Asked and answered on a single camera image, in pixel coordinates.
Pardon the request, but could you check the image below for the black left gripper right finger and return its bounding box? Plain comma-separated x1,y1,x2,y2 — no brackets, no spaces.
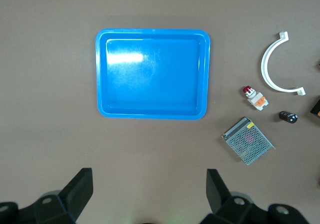
199,169,311,224

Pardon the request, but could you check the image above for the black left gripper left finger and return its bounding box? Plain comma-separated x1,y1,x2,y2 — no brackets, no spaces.
0,168,94,224

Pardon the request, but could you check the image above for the black cylindrical capacitor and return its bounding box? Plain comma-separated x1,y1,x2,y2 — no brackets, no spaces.
278,110,299,124

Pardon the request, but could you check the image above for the metal mesh power supply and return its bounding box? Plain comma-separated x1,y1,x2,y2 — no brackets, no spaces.
221,116,277,166

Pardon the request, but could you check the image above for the red button white orange body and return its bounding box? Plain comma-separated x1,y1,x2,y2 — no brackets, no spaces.
241,85,270,111

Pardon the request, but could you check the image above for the brown table mat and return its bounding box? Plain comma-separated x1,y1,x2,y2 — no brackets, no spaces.
0,0,320,224

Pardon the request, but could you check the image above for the orange box with hole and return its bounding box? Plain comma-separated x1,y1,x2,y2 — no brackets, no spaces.
310,101,320,118

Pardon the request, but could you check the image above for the blue plastic tray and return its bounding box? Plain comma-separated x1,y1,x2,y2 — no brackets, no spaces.
95,28,213,121

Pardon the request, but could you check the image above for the large white pipe clamp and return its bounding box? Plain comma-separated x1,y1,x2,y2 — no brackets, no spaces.
260,31,307,96

